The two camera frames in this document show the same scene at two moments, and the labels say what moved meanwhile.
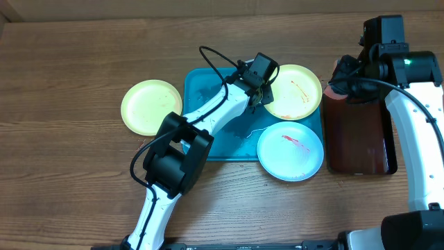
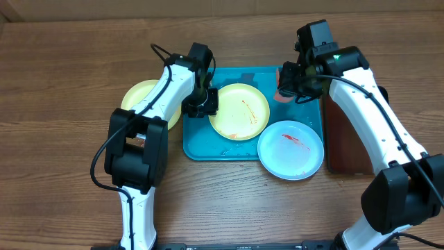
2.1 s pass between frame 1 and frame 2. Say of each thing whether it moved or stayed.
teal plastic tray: moved
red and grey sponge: moved
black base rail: stayed
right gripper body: moved
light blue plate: stayed
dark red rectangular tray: stayed
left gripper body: moved
